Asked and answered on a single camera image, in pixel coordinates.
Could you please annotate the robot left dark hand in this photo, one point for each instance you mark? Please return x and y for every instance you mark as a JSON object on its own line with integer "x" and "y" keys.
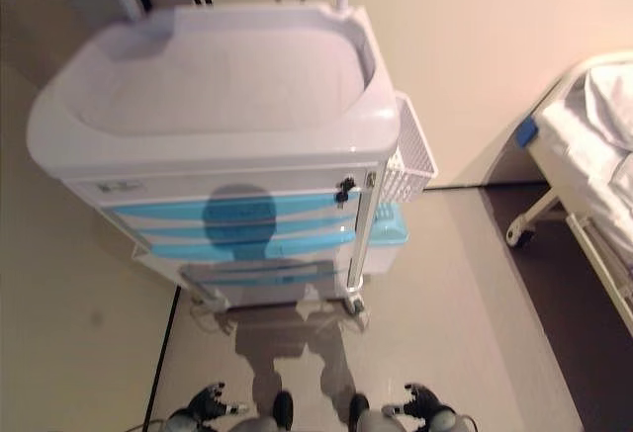
{"x": 211, "y": 401}

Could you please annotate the robot right dark hand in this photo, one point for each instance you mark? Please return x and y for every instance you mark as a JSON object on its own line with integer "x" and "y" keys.
{"x": 420, "y": 402}

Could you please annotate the robot right silver arm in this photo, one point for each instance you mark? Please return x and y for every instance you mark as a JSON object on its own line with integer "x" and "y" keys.
{"x": 447, "y": 421}

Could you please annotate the robot left silver arm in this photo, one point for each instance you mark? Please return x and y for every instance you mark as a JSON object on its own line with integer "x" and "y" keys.
{"x": 182, "y": 422}

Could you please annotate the shaded blue-fronted cart drawer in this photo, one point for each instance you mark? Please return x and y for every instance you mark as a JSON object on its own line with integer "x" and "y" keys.
{"x": 262, "y": 274}

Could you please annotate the thin blue-fronted cart drawer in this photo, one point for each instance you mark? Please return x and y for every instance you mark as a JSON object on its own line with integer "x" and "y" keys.
{"x": 257, "y": 233}
{"x": 257, "y": 248}

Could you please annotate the large blue-fronted cart drawer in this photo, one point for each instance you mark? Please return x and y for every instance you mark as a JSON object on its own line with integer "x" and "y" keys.
{"x": 222, "y": 209}

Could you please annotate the black cart drawer lock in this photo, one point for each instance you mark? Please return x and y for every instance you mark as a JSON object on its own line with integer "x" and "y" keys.
{"x": 343, "y": 191}

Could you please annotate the robot right black foot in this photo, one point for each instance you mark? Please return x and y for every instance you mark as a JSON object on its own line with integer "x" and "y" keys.
{"x": 358, "y": 409}

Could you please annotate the robot black foot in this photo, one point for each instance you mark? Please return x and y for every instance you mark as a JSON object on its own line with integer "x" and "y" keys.
{"x": 283, "y": 409}
{"x": 358, "y": 409}

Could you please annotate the robot left black foot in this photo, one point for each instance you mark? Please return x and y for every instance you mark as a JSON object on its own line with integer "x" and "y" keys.
{"x": 283, "y": 409}

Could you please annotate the cart caster wheel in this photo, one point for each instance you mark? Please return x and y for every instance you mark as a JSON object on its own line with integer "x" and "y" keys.
{"x": 355, "y": 303}

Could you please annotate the white bin with blue lid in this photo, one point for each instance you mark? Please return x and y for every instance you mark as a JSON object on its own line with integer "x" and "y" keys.
{"x": 386, "y": 244}

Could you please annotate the bed caster wheel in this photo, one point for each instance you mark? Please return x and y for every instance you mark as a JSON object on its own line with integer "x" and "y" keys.
{"x": 520, "y": 235}

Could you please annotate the white label on cart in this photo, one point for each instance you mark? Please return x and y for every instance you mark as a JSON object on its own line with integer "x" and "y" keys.
{"x": 117, "y": 187}

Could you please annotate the blue bed corner clip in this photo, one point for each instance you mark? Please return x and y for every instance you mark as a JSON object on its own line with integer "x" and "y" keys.
{"x": 526, "y": 132}

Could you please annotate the white medical cart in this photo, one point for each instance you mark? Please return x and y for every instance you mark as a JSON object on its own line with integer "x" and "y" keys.
{"x": 212, "y": 106}

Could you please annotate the white bed mattress with bedding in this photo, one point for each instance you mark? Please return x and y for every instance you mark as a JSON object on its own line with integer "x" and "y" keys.
{"x": 601, "y": 140}

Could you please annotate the white hospital bed frame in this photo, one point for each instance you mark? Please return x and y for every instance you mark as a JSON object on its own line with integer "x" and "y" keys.
{"x": 569, "y": 204}

